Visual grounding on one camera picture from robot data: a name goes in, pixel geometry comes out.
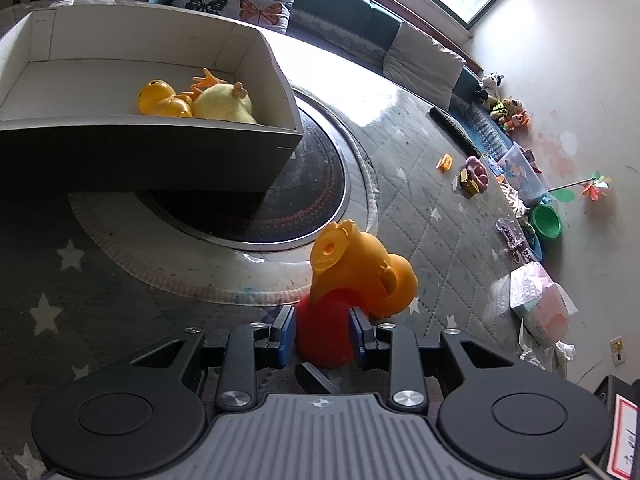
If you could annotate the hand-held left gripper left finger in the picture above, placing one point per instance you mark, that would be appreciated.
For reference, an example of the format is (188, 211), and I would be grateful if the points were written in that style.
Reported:
(287, 334)

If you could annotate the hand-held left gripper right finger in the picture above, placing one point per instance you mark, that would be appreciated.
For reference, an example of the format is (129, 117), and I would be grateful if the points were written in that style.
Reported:
(356, 334)

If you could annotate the orange and red pig toy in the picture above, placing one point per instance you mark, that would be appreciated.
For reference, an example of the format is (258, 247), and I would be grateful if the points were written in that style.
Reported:
(350, 265)

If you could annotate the yellow plush chick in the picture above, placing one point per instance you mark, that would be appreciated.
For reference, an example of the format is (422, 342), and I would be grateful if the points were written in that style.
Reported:
(222, 105)

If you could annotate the grey cardboard box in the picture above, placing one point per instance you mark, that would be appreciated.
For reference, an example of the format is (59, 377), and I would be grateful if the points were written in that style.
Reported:
(125, 160)

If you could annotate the yellow rubber duck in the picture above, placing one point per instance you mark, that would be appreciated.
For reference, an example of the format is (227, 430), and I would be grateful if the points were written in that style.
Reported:
(155, 95)

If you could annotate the crumpled white paper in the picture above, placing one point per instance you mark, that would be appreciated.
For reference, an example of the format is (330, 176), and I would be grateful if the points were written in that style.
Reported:
(557, 352)

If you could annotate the grey quilted star table cover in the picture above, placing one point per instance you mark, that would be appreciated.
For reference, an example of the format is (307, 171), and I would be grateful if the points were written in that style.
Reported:
(425, 210)

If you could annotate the tissue packet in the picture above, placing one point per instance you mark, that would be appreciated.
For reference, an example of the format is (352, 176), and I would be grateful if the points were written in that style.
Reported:
(542, 305)

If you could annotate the yellow toy car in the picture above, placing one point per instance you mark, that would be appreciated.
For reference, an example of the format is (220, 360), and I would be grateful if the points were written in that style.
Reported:
(467, 184)

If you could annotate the small yellow block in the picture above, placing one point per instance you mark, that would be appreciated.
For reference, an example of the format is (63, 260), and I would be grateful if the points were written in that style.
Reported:
(444, 163)

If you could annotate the pink paw toy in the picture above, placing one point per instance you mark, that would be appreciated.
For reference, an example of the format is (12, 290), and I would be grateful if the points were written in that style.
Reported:
(477, 172)

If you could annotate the green plastic bowl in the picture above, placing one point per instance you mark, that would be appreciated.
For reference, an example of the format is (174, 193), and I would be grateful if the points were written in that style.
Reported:
(547, 220)

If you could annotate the black remote control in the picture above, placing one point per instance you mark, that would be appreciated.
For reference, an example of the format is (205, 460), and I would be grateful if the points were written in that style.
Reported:
(455, 132)

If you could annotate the clear plastic storage box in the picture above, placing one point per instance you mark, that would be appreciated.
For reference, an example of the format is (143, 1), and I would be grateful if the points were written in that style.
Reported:
(522, 172)

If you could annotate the colourful pinwheel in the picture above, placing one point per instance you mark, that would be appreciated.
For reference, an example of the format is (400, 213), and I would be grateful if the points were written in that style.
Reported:
(595, 189)

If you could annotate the orange plush toy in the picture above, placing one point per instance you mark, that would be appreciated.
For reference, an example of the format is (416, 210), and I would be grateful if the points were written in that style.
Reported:
(520, 121)

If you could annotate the black and white plush cow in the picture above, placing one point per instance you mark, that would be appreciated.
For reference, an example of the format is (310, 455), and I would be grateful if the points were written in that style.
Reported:
(490, 87)

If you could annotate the white sofa cushion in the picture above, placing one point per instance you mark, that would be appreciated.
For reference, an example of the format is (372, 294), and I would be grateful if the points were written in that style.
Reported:
(425, 60)

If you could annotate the blue sofa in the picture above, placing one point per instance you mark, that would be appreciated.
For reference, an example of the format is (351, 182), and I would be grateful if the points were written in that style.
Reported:
(350, 15)

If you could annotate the white wall socket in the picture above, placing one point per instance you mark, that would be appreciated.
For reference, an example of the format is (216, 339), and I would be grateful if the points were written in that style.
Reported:
(618, 350)

